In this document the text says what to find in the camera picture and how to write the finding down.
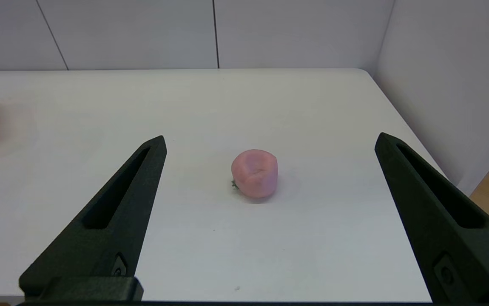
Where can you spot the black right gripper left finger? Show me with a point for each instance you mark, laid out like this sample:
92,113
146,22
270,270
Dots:
129,212

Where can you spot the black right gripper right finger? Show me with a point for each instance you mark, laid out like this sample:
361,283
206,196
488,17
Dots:
427,221

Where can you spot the pink toy peach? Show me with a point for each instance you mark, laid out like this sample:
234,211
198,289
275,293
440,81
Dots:
255,174

